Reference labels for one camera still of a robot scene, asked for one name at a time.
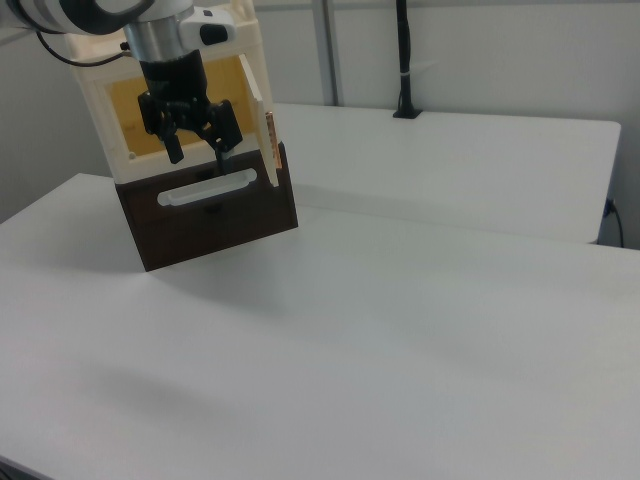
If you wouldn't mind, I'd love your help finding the black wall power cable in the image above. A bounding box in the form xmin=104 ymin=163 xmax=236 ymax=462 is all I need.
xmin=601 ymin=196 xmax=627 ymax=248

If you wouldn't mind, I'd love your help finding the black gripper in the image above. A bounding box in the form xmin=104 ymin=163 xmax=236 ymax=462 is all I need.
xmin=137 ymin=48 xmax=245 ymax=177

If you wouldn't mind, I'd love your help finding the black camera pole with clamp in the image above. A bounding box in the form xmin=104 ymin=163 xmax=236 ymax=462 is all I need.
xmin=392 ymin=0 xmax=425 ymax=120

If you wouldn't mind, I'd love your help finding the dark brown wooden drawer box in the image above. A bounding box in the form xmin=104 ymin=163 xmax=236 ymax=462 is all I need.
xmin=114 ymin=141 xmax=300 ymax=273

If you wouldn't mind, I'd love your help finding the cream cabinet door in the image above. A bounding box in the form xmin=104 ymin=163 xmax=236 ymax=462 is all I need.
xmin=237 ymin=51 xmax=283 ymax=191

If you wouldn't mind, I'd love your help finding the white drawer handle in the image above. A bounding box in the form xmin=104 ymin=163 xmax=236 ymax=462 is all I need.
xmin=156 ymin=167 xmax=259 ymax=208

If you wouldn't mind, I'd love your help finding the cream plastic cabinet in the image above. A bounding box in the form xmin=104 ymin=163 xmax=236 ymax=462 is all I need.
xmin=64 ymin=0 xmax=275 ymax=185

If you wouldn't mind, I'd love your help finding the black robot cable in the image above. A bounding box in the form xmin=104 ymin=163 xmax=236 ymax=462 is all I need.
xmin=33 ymin=27 xmax=139 ymax=67

